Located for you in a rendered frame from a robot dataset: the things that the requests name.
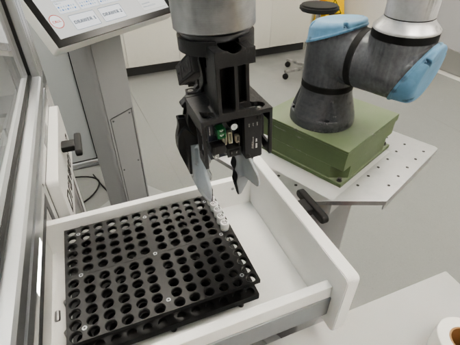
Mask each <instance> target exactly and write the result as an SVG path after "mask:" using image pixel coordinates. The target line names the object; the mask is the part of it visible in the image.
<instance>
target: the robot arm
mask: <svg viewBox="0 0 460 345"><path fill-rule="evenodd" d="M168 1H169V6H170V15H171V19H172V28H173V29H174V30H175V31H176V32H177V43H178V48H179V50H180V52H182V53H184V54H185V56H184V57H183V58H182V60H181V61H180V62H179V63H178V65H176V71H177V78H178V82H179V85H180V86H182V85H188V87H193V88H187V89H185V91H186V95H185V96H184V97H183V98H182V99H181V100H180V101H179V103H180V105H181V106H182V108H183V114H181V115H176V118H177V128H176V132H175V141H176V145H177V148H178V150H179V153H180V155H181V157H182V159H183V161H184V162H185V164H186V166H187V168H188V170H189V173H190V175H191V177H192V179H193V181H194V183H195V185H196V187H197V188H198V190H199V192H200V193H201V195H202V196H203V197H204V198H205V199H206V200H207V201H209V202H212V201H213V188H212V185H211V182H210V181H211V178H212V174H211V172H210V170H209V164H210V162H211V161H212V160H213V159H218V158H220V157H223V156H226V155H227V157H232V158H231V165H232V167H233V174H232V179H233V183H234V186H235V189H236V192H237V193H238V194H241V193H242V191H243V189H244V187H245V186H246V183H247V181H248V180H249V181H251V182H252V183H253V184H254V185H256V186H259V185H260V178H259V174H258V172H257V170H256V168H255V165H254V163H253V158H254V157H257V156H260V155H261V148H262V147H264V148H265V150H267V152H268V153H271V152H272V106H271V105H270V104H269V103H268V102H267V101H266V100H265V99H264V98H263V97H262V96H261V95H259V94H258V93H257V92H256V91H255V90H254V89H253V88H252V87H251V86H250V81H249V64H250V63H254V62H255V45H254V44H255V34H254V27H253V25H254V24H255V22H256V0H168ZM441 3H442V0H387V3H386V6H385V11H384V14H383V15H382V16H381V17H379V18H378V19H377V20H375V21H374V22H373V24H372V28H369V27H368V25H369V22H368V17H367V16H363V15H358V14H336V15H330V16H323V17H320V18H317V19H315V20H314V21H312V23H311V24H310V26H309V31H308V36H307V39H306V43H307V44H306V49H305V59H304V65H303V75H302V81H301V86H300V88H299V90H298V92H297V94H296V96H295V98H294V100H293V102H292V104H291V108H290V118H291V120H292V121H293V122H294V123H295V124H296V125H298V126H299V127H302V128H303V129H306V130H309V131H314V132H318V133H337V132H341V131H344V130H346V129H348V128H349V127H351V125H352V124H353V120H354V117H355V110H354V102H353V87H355V88H358V89H361V90H365V91H367V92H371V93H373V94H377V95H379V96H382V97H385V98H387V99H388V100H391V99H392V100H395V101H399V102H402V103H410V102H413V101H415V100H416V99H417V98H418V97H419V96H420V95H421V94H422V93H423V92H424V91H425V90H426V89H427V88H428V86H429V84H430V83H431V82H432V80H433V79H434V77H435V76H436V74H437V72H438V70H439V69H440V67H441V65H442V63H443V61H444V59H445V57H446V52H447V50H448V47H447V45H446V44H444V43H443V42H439V38H440V36H441V34H442V27H441V26H440V24H439V23H438V21H437V15H438V12H439V8H440V5H441ZM264 116H265V117H266V118H267V119H268V138H267V137H266V136H265V135H264Z"/></svg>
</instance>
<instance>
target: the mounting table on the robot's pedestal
mask: <svg viewBox="0 0 460 345"><path fill-rule="evenodd" d="M385 141H386V143H387V144H389V148H387V149H386V150H387V151H389V153H388V154H387V155H385V156H384V157H383V158H382V159H380V160H379V161H378V162H377V163H376V164H375V165H374V166H373V167H371V168H370V169H369V170H368V171H366V172H365V173H364V174H363V175H362V176H360V178H358V179H357V180H356V181H355V182H354V183H352V184H351V185H350V186H349V187H348V188H346V189H345V191H343V192H342V193H341V194H340V195H339V196H337V197H336V198H335V199H334V200H330V199H328V198H326V197H324V196H323V195H321V194H318V193H317V192H315V191H313V190H311V189H309V188H307V187H306V186H304V185H302V184H300V183H299V182H297V181H295V180H293V179H290V178H289V177H287V176H285V175H283V174H282V173H280V172H278V171H276V170H274V169H273V168H270V169H271V170H272V171H273V172H274V174H275V175H276V176H277V177H278V178H279V179H280V180H281V182H282V183H283V184H284V186H285V187H286V188H287V189H288V190H289V191H290V192H291V194H292V195H293V196H294V198H295V199H296V200H297V201H298V200H300V199H299V198H298V197H297V194H296V191H297V190H299V189H304V190H305V191H306V192H307V193H308V194H309V195H310V196H311V198H312V199H313V200H314V201H315V202H316V203H317V204H318V205H331V204H332V205H382V208H381V209H384V208H385V207H386V206H387V205H388V204H389V203H390V202H391V201H392V200H393V199H394V198H395V197H396V195H397V194H398V193H399V192H400V191H401V190H402V189H403V188H404V187H405V186H406V185H407V184H408V183H409V182H410V181H411V180H412V179H413V178H414V177H415V176H416V175H417V174H418V173H419V172H420V171H421V170H422V169H423V168H424V167H425V166H426V165H427V164H428V163H429V161H430V159H431V158H432V156H434V154H436V152H437V147H436V146H433V145H430V144H427V143H425V142H422V141H419V140H416V139H414V138H410V137H409V136H405V135H402V134H401V133H397V132H395V131H392V133H391V134H390V135H389V136H388V137H386V139H385ZM231 158H232V157H227V155H226V156H223V157H220V158H218V159H215V160H216V161H217V162H219V163H221V164H222V165H224V166H226V167H227V168H229V169H231V170H233V167H232V165H231Z"/></svg>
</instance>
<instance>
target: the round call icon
mask: <svg viewBox="0 0 460 345"><path fill-rule="evenodd" d="M45 18H46V19H47V20H48V21H49V23H50V24H51V26H52V27H53V28H54V30H58V29H63V28H65V27H68V26H67V24H66V23H65V22H64V20H63V19H62V17H61V16H60V15H59V14H58V13H57V14H52V15H48V16H45Z"/></svg>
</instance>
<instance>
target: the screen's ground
mask: <svg viewBox="0 0 460 345"><path fill-rule="evenodd" d="M32 1H33V2H34V3H35V5H36V6H37V8H38V9H39V10H40V12H41V13H42V15H43V16H44V17H45V16H48V15H52V14H57V13H58V14H59V12H58V11H57V10H56V8H55V7H54V6H53V4H52V3H51V2H50V0H32ZM116 3H119V4H120V5H121V7H122V8H123V10H124V11H125V13H126V14H127V16H126V17H123V18H119V19H116V20H113V21H109V22H105V20H104V18H103V17H102V16H101V14H100V13H99V11H98V10H97V8H101V7H104V6H107V5H113V4H116ZM164 8H168V6H167V4H166V2H165V0H121V1H116V2H113V3H108V4H105V5H99V6H96V7H93V8H88V9H85V10H79V11H76V12H71V13H68V14H63V15H60V16H61V17H62V19H63V20H64V22H65V23H66V24H67V26H68V27H65V28H63V29H58V30H54V31H55V32H56V34H57V35H58V36H59V37H60V39H63V38H67V37H70V36H74V35H77V34H81V33H84V32H87V31H90V30H93V29H98V28H100V27H105V26H107V25H111V24H114V23H118V22H121V21H125V20H127V19H130V18H134V17H137V16H141V15H143V14H148V13H150V12H154V11H157V10H161V9H164ZM88 10H94V12H95V14H96V15H97V16H98V17H99V19H100V20H101V22H102V24H99V25H95V26H92V27H88V28H85V29H81V30H78V31H77V29H76V28H75V26H74V25H73V24H72V22H71V21H70V19H69V18H68V17H67V16H68V15H71V14H76V13H80V12H85V11H88ZM46 20H47V19H46ZM48 23H49V21H48ZM49 24H50V23H49ZM50 26H51V24H50ZM52 28H53V27H52Z"/></svg>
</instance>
